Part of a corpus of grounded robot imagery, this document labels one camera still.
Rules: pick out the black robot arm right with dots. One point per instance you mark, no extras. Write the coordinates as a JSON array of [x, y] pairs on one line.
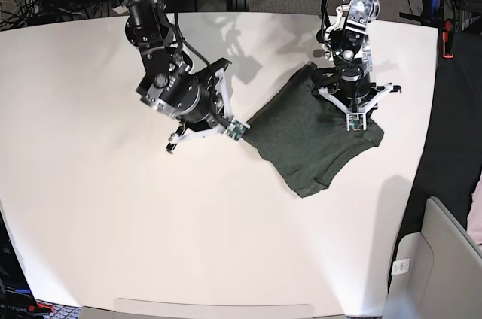
[[178, 81]]

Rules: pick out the black box with orange label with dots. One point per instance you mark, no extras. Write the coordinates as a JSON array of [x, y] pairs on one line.
[[13, 305]]

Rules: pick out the red clamp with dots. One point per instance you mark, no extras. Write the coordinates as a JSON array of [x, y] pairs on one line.
[[447, 36]]

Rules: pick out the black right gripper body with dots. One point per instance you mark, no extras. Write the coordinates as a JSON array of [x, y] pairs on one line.
[[208, 108]]

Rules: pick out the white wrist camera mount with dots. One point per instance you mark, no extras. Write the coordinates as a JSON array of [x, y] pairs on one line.
[[357, 117], [227, 125]]

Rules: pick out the grey plastic bin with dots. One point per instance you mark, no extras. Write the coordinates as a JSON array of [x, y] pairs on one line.
[[437, 271]]

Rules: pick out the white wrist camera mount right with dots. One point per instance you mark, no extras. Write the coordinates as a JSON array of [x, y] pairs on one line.
[[227, 125]]

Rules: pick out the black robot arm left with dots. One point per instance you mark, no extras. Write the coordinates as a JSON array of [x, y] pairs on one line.
[[346, 43]]

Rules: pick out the pink cloth at edge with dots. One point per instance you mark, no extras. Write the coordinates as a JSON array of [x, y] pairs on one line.
[[474, 220]]

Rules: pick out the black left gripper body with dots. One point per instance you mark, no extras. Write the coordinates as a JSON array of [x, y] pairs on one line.
[[350, 86]]

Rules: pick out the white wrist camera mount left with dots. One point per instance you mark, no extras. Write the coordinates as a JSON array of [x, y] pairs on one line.
[[357, 117]]

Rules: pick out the black cloth beside table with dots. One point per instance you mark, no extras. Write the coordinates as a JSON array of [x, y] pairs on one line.
[[450, 166]]

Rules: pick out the dark green long-sleeve shirt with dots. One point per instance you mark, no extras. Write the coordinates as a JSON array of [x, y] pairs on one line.
[[305, 137]]

